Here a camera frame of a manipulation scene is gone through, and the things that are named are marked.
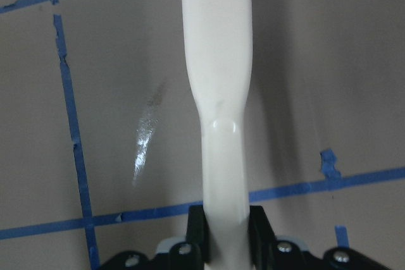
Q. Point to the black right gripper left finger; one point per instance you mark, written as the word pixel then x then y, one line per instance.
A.
pixel 198 230

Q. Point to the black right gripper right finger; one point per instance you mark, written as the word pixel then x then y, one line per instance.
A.
pixel 261 237

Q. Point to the beige hand brush black bristles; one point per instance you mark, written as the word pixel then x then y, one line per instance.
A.
pixel 218 53

